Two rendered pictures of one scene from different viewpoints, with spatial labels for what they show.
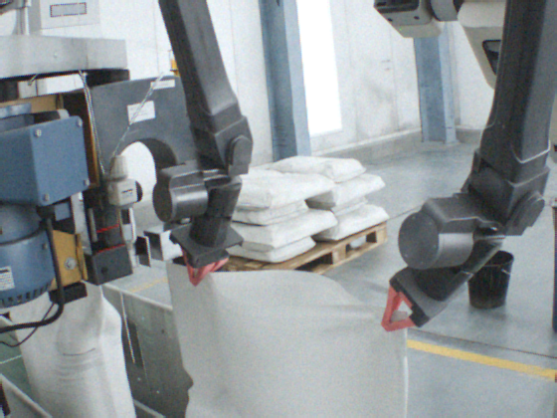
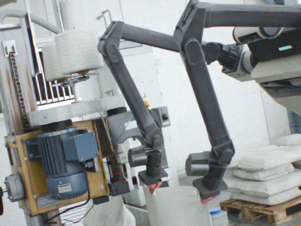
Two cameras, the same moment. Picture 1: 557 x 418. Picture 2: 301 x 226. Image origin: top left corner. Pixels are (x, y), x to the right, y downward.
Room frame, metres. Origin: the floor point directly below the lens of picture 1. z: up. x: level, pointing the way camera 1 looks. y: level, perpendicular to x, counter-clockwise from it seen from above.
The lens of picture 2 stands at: (-0.89, -0.56, 1.41)
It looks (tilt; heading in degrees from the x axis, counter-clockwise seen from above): 3 degrees down; 19
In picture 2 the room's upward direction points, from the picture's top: 11 degrees counter-clockwise
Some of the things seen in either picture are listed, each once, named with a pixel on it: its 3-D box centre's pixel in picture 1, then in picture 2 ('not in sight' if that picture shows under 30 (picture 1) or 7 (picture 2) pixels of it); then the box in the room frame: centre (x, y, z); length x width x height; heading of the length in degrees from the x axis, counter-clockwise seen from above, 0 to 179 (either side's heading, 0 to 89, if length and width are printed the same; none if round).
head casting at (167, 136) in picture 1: (110, 147); (123, 140); (1.20, 0.31, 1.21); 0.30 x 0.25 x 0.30; 46
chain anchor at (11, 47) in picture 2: not in sight; (10, 47); (0.81, 0.54, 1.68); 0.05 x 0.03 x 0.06; 136
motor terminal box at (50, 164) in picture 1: (42, 170); (81, 150); (0.71, 0.28, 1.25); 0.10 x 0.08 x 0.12; 161
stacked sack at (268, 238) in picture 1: (282, 226); (278, 181); (3.97, -0.02, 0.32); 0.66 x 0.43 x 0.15; 137
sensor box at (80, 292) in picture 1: (67, 292); (100, 199); (0.96, 0.37, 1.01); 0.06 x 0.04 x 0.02; 136
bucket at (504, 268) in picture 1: (488, 280); not in sight; (3.10, -1.10, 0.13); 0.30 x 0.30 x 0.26
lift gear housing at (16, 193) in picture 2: not in sight; (13, 188); (0.78, 0.64, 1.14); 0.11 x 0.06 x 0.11; 46
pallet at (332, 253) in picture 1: (291, 247); (290, 196); (4.33, -0.07, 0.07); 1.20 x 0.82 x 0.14; 138
